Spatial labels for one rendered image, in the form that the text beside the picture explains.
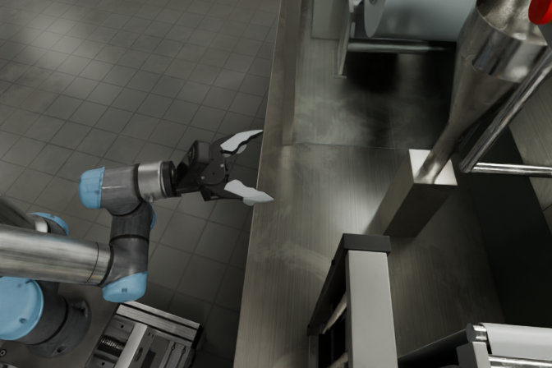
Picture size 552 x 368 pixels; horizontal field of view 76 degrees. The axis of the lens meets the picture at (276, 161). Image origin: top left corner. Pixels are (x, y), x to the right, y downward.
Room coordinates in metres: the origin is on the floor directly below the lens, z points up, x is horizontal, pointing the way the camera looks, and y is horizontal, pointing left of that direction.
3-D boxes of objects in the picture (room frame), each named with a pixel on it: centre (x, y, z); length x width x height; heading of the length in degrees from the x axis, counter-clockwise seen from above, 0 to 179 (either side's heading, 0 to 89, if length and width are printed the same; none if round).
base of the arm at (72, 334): (0.18, 0.55, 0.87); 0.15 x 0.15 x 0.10
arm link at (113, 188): (0.35, 0.31, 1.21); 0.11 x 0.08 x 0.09; 99
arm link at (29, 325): (0.19, 0.55, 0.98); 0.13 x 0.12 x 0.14; 9
